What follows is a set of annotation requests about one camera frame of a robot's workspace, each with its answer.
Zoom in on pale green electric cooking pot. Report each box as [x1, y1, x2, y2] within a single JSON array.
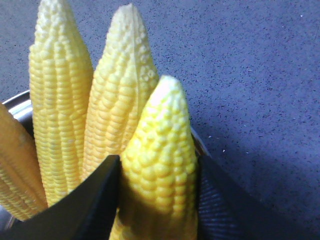
[[0, 90, 212, 232]]

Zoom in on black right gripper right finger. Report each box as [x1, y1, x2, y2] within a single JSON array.
[[198, 155, 320, 240]]

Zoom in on pale yellow corn cob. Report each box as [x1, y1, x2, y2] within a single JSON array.
[[0, 104, 48, 221]]

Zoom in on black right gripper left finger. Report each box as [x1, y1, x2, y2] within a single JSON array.
[[0, 155, 120, 240]]

